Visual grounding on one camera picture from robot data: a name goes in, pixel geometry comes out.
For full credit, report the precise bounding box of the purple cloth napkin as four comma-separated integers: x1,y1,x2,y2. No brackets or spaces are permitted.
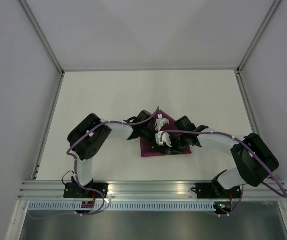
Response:
140,110,190,158

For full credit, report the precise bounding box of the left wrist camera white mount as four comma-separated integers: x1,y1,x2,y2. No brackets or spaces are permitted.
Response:
154,114,170,132

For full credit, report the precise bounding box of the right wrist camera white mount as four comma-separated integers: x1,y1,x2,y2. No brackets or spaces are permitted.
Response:
155,131,172,148

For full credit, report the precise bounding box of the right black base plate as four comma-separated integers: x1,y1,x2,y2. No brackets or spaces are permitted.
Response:
191,182,242,200

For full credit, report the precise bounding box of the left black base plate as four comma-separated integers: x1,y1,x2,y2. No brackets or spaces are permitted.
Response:
63,182,109,199

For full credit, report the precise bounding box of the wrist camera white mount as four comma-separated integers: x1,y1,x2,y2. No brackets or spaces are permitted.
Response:
154,114,170,132
155,131,172,148

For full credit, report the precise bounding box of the aluminium mounting rail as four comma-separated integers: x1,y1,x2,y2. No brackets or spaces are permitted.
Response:
17,180,287,202

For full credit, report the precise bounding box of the aluminium frame post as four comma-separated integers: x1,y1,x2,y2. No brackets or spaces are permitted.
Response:
235,0,283,75
17,0,65,76

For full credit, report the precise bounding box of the white slotted cable duct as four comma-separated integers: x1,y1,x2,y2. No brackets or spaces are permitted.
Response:
28,201,215,212

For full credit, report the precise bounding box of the rear aluminium frame bar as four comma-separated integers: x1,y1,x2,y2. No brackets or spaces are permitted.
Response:
63,66,239,73

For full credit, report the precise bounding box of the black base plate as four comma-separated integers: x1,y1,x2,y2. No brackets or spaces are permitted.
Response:
63,182,109,199
191,182,242,200

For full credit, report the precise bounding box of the right aluminium frame post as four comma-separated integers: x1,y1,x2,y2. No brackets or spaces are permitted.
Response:
235,0,283,75

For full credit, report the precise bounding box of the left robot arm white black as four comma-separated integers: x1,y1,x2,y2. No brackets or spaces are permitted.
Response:
66,108,160,198

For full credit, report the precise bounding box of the left aluminium frame post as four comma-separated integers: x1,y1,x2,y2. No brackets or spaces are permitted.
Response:
17,0,65,76

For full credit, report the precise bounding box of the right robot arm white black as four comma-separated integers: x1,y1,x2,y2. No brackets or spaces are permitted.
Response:
170,116,280,198

